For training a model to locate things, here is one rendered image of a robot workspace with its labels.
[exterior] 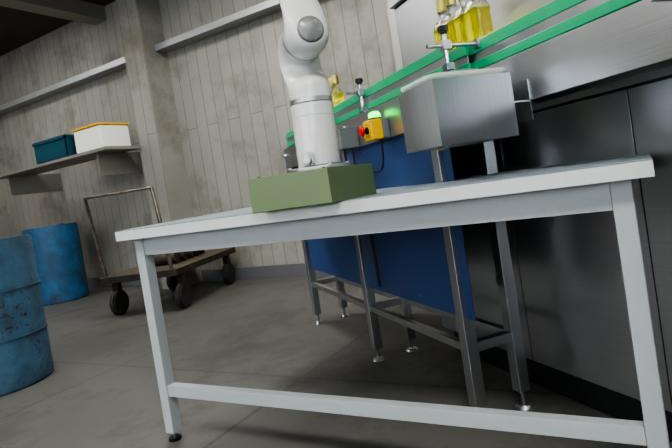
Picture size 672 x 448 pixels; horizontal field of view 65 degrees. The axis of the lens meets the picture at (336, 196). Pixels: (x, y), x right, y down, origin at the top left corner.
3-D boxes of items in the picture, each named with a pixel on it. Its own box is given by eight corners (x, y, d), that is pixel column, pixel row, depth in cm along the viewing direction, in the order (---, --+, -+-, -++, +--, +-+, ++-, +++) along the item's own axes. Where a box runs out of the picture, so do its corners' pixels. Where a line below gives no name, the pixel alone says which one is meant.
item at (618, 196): (682, 528, 106) (632, 178, 104) (166, 441, 182) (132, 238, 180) (679, 500, 114) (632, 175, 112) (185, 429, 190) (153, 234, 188)
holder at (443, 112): (537, 132, 130) (527, 70, 130) (442, 145, 120) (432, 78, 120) (493, 141, 146) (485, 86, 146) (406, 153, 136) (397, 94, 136)
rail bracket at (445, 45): (484, 66, 147) (478, 22, 147) (433, 70, 142) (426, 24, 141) (478, 69, 150) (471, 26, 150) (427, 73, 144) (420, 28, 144)
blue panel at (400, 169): (502, 172, 160) (494, 115, 159) (453, 180, 154) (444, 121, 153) (329, 192, 309) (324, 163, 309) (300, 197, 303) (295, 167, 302)
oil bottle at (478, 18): (500, 69, 152) (489, -5, 152) (484, 70, 150) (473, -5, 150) (488, 73, 158) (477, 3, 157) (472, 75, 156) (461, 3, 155)
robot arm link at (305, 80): (294, 102, 140) (281, 12, 139) (283, 113, 157) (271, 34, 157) (337, 98, 143) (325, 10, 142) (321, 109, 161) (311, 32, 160)
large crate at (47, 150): (104, 155, 564) (100, 134, 563) (67, 156, 527) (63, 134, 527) (72, 163, 592) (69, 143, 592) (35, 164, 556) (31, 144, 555)
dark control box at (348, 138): (360, 147, 208) (357, 126, 208) (342, 150, 205) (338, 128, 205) (352, 150, 216) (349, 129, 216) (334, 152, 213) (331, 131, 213)
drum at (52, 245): (101, 292, 584) (88, 218, 583) (53, 306, 537) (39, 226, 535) (70, 294, 613) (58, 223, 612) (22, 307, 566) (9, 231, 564)
